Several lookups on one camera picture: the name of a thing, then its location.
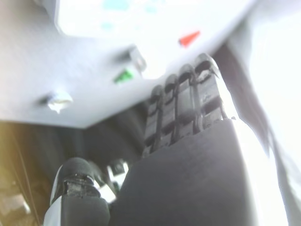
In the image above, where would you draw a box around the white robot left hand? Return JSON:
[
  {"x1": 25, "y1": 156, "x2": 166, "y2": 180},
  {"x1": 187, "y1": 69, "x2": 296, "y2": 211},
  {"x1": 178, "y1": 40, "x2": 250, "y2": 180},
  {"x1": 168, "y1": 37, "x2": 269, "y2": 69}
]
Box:
[{"x1": 43, "y1": 53, "x2": 290, "y2": 226}]

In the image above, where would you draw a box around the white power strip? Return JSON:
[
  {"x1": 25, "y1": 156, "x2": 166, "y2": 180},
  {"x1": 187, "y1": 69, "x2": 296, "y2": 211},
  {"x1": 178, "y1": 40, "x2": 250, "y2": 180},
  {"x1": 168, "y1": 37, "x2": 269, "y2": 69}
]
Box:
[{"x1": 55, "y1": 0, "x2": 236, "y2": 40}]

